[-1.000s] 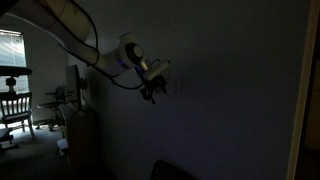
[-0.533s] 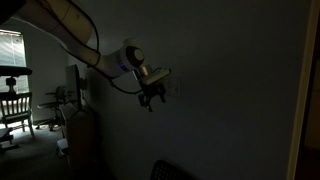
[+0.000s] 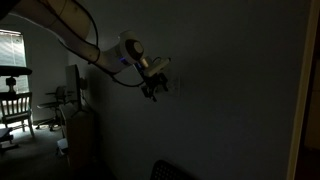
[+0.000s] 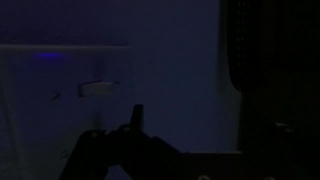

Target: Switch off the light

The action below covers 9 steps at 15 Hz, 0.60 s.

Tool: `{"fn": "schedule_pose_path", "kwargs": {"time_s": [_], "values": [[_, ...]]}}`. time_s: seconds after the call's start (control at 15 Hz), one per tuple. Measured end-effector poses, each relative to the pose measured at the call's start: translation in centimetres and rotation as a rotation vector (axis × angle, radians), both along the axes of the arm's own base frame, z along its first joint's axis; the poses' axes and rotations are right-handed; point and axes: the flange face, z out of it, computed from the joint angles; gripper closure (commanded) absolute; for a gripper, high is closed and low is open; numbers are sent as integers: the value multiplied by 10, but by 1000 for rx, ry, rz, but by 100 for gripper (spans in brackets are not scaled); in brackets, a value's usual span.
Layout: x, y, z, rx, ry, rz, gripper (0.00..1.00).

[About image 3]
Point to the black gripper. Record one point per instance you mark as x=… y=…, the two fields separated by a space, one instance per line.
x=150 y=81

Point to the white double light switch plate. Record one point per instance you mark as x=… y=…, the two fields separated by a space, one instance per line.
x=175 y=87

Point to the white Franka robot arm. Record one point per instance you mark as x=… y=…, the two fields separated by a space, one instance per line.
x=76 y=36

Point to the black perforated chair back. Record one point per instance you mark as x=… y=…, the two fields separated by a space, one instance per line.
x=166 y=171

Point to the flat computer monitor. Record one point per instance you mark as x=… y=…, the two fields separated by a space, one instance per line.
x=73 y=85

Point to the light wooden cabinet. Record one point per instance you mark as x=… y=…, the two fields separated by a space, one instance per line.
x=80 y=140

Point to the black office swivel chair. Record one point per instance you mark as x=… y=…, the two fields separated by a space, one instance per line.
x=60 y=95

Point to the white box on floor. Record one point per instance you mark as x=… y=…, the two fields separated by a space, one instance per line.
x=62 y=146

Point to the white wooden slatted chair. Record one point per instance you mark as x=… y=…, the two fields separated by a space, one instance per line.
x=16 y=111

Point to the black tripod head stand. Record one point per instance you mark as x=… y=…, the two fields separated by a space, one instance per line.
x=11 y=71

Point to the window blinds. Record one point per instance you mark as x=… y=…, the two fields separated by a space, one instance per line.
x=12 y=53

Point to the black base on floor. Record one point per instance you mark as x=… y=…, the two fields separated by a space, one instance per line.
x=6 y=136

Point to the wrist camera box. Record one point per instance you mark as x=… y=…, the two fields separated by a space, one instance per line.
x=157 y=67

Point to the pale door frame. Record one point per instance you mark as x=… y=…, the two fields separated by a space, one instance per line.
x=301 y=90

